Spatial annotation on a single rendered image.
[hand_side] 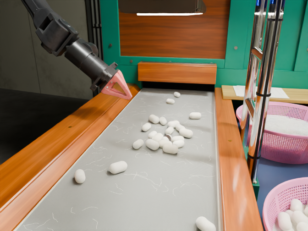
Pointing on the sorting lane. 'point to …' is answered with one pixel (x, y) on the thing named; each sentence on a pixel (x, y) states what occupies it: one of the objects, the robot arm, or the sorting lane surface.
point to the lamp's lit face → (168, 14)
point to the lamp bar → (162, 6)
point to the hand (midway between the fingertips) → (128, 96)
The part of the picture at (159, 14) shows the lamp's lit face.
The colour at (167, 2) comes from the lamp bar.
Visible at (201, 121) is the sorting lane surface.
